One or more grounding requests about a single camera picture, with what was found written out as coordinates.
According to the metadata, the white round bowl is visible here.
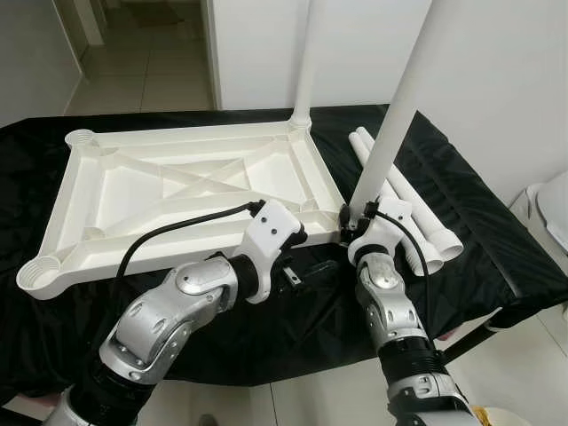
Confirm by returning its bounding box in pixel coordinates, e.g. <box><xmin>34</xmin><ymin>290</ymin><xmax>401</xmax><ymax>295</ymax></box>
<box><xmin>479</xmin><ymin>406</ymin><xmax>533</xmax><ymax>426</ymax></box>

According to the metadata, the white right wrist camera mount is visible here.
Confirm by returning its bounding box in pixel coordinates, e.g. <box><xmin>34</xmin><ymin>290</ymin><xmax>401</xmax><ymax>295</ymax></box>
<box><xmin>348</xmin><ymin>200</ymin><xmax>414</xmax><ymax>265</ymax></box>

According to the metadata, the white plastic table leg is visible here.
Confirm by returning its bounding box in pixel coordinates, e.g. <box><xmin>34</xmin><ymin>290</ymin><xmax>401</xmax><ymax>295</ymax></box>
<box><xmin>351</xmin><ymin>133</ymin><xmax>445</xmax><ymax>276</ymax></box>
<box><xmin>348</xmin><ymin>0</ymin><xmax>461</xmax><ymax>223</ymax></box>
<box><xmin>358</xmin><ymin>127</ymin><xmax>464</xmax><ymax>261</ymax></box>
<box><xmin>291</xmin><ymin>0</ymin><xmax>316</xmax><ymax>125</ymax></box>

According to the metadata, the white plastic chair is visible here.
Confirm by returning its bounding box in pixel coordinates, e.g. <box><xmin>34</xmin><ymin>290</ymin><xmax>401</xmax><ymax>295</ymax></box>
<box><xmin>528</xmin><ymin>173</ymin><xmax>568</xmax><ymax>249</ymax></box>

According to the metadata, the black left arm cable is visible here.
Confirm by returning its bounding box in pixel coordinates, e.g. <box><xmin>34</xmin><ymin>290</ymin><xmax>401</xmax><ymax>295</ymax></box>
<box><xmin>114</xmin><ymin>201</ymin><xmax>265</xmax><ymax>285</ymax></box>

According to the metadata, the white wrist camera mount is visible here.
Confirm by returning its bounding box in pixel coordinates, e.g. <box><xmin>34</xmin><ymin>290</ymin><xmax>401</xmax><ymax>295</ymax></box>
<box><xmin>348</xmin><ymin>200</ymin><xmax>414</xmax><ymax>265</ymax></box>
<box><xmin>241</xmin><ymin>200</ymin><xmax>307</xmax><ymax>304</ymax></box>

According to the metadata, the white plastic table top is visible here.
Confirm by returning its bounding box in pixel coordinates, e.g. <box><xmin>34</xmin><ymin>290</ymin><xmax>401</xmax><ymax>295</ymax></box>
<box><xmin>16</xmin><ymin>120</ymin><xmax>347</xmax><ymax>301</ymax></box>

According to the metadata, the black table cloth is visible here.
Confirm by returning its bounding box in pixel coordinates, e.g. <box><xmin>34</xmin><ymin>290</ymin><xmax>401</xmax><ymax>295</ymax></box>
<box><xmin>0</xmin><ymin>105</ymin><xmax>568</xmax><ymax>400</ymax></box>

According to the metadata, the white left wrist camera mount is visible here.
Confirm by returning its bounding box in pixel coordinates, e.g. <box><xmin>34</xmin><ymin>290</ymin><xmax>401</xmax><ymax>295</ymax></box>
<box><xmin>241</xmin><ymin>200</ymin><xmax>307</xmax><ymax>304</ymax></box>

